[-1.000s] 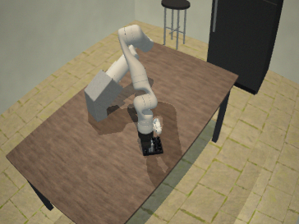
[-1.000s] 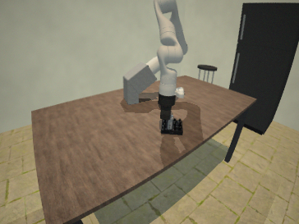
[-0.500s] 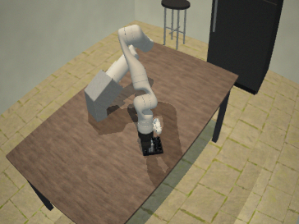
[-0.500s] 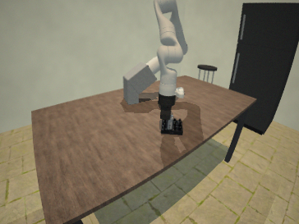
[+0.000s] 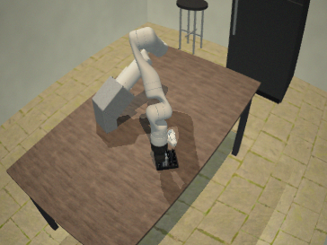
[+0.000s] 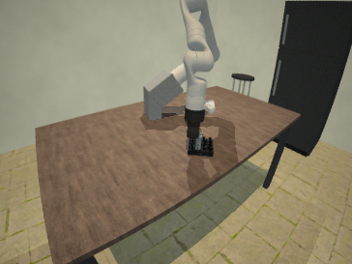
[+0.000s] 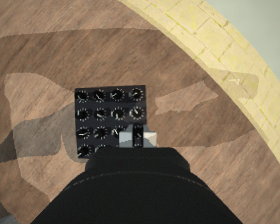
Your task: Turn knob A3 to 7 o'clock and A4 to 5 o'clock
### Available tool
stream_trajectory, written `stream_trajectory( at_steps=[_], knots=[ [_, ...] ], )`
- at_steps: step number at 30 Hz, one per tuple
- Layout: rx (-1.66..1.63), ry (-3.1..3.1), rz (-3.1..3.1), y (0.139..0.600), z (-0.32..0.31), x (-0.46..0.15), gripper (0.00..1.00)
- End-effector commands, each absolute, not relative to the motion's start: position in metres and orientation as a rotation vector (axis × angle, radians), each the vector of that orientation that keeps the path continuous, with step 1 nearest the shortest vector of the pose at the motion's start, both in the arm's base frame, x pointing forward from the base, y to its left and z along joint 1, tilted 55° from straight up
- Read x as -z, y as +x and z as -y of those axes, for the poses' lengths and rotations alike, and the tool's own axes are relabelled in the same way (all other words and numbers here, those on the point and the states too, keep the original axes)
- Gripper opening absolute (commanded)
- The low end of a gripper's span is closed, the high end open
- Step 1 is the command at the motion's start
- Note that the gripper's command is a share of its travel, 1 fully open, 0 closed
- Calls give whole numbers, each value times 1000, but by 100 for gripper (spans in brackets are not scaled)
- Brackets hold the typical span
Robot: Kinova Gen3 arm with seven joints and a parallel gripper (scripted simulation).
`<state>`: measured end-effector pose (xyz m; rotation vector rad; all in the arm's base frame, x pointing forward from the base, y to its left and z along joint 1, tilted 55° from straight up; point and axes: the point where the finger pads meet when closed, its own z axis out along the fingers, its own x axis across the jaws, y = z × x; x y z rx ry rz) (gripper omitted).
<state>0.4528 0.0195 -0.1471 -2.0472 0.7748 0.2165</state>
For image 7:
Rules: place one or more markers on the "black knob box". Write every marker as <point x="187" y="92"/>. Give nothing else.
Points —
<point x="127" y="102"/>

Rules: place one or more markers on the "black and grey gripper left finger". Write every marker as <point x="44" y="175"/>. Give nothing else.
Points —
<point x="126" y="138"/>

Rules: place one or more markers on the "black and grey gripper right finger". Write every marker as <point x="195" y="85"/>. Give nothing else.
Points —
<point x="148" y="138"/>

